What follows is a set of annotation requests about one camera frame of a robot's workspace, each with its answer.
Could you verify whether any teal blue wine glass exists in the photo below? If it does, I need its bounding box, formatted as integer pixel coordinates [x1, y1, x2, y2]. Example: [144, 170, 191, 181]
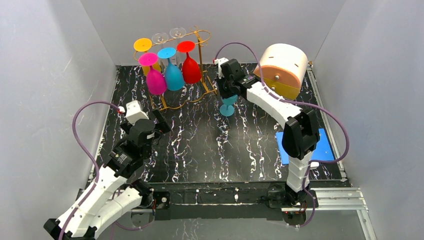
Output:
[157, 47, 185, 91]

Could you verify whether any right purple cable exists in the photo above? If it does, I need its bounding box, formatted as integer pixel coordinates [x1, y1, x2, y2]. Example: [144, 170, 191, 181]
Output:
[214, 41, 350, 229]

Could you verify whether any magenta wine glass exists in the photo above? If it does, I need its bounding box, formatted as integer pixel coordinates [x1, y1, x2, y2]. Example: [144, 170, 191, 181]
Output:
[138, 52, 167, 95]

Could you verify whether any light blue wine glass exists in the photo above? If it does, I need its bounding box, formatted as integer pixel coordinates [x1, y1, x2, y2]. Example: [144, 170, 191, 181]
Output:
[219, 95, 238, 117]

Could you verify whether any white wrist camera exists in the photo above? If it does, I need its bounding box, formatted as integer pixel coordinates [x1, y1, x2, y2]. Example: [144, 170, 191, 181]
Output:
[118, 100, 149, 126]
[213, 57, 229, 79]

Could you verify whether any gold wire wine glass rack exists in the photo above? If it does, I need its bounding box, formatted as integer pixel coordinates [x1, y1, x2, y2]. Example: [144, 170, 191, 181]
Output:
[133, 26, 217, 111]

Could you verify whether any yellow wine glass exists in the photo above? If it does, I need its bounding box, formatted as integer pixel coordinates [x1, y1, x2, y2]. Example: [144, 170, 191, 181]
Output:
[133, 38, 162, 76]

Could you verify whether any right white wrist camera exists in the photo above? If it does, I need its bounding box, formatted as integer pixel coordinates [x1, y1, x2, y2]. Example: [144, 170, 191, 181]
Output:
[213, 57, 229, 79]

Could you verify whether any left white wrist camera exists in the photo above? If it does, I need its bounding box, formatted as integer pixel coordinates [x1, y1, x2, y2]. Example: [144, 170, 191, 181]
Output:
[118, 100, 149, 126]

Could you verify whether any round pastel drawer cabinet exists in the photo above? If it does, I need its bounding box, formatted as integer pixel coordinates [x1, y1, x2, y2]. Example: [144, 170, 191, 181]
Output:
[253, 43, 308, 100]

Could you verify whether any clear wine glass right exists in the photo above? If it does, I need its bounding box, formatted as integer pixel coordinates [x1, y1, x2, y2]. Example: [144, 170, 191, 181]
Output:
[169, 27, 187, 49]

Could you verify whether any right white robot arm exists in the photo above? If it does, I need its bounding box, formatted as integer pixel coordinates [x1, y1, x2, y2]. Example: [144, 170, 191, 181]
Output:
[213, 57, 320, 203]

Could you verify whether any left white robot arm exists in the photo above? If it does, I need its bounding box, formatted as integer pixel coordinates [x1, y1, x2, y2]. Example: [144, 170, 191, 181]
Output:
[43, 107, 171, 240]

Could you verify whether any blue flat board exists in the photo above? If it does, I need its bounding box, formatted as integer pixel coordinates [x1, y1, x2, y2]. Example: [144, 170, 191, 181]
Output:
[275, 128, 335, 165]

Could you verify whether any red wine glass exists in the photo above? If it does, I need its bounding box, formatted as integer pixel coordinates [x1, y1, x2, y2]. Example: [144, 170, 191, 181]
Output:
[177, 40, 202, 84]

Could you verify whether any small white bar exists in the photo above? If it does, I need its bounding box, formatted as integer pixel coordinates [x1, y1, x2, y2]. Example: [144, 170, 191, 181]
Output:
[309, 161, 320, 170]

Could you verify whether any clear wine glass left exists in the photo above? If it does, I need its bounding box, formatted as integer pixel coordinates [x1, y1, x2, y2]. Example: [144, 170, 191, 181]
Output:
[151, 32, 169, 59]

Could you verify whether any clear wine glass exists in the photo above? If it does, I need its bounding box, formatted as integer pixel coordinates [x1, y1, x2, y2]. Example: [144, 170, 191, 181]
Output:
[151, 32, 169, 59]
[169, 27, 187, 49]

